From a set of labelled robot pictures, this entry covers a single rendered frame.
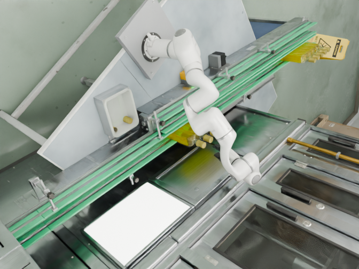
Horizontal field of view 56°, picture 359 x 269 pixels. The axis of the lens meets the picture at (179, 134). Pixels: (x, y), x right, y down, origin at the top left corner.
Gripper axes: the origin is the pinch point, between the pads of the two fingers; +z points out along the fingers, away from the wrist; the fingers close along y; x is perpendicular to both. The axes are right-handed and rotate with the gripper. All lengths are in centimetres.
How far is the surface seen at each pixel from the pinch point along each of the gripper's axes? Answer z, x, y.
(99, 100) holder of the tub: 36, 41, 34
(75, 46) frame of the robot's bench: 101, 31, 44
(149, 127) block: 32.6, 20.8, 9.0
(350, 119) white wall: 252, -495, -321
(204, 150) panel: 20.1, -3.7, -13.0
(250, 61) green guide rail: 51, -67, 12
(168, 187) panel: 5.8, 28.3, -11.6
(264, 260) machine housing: -52, 18, -17
